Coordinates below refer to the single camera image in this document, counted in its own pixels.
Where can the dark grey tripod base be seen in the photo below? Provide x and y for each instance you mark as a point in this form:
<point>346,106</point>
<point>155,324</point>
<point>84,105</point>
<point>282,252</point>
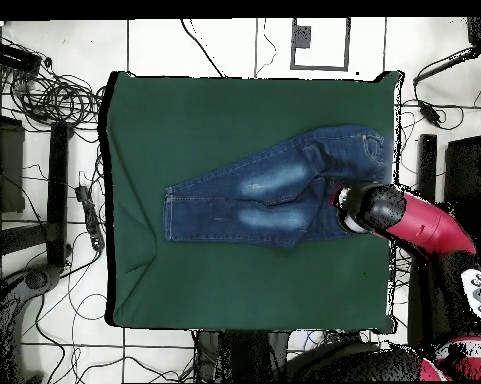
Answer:
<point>38,279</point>

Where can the black power adapter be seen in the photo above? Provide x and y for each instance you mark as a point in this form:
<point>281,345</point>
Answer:
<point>429,113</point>

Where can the blue denim jeans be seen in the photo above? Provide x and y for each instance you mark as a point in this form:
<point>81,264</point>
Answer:
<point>224,204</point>

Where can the black stand beam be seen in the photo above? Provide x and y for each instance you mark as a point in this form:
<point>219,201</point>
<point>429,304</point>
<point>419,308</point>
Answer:
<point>58,192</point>
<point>427,160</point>

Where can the dark green table cloth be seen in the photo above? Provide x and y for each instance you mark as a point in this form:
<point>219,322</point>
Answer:
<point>224,112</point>

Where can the small grey box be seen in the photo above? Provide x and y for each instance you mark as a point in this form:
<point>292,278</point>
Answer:
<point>302,36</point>

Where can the dark flat panel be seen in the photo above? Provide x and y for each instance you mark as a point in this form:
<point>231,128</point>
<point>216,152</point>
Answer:
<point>10,168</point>
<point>464,172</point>

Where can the black electronics box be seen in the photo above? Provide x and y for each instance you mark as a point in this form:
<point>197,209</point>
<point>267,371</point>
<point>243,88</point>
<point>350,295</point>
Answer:
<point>14,58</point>

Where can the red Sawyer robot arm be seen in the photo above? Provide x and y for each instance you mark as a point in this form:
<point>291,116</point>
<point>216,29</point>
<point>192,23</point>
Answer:
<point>424,224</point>

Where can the black power strip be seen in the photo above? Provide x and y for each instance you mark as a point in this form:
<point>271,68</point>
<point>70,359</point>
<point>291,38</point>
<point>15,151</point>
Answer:
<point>91,218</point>

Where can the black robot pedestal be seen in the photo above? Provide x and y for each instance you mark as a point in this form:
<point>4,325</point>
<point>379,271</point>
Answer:
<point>240,356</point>

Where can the grey rectangular frame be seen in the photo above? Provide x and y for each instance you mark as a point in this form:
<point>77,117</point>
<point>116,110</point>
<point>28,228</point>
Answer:
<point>347,44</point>

